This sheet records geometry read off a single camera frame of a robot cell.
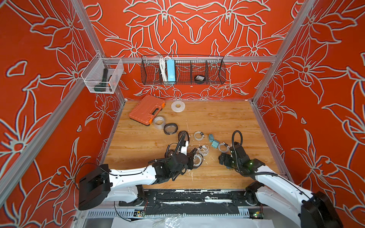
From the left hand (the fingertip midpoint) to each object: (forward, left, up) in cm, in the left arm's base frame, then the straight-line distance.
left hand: (196, 155), depth 76 cm
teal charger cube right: (+13, -13, -10) cm, 22 cm away
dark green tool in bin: (+35, +58, +23) cm, 71 cm away
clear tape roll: (+29, +28, -10) cm, 41 cm away
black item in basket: (+48, -1, +16) cm, 51 cm away
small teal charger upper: (+16, -11, -8) cm, 21 cm away
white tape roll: (+46, +14, -10) cm, 49 cm away
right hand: (+3, -16, -10) cm, 19 cm away
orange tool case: (+35, +38, -6) cm, 53 cm away
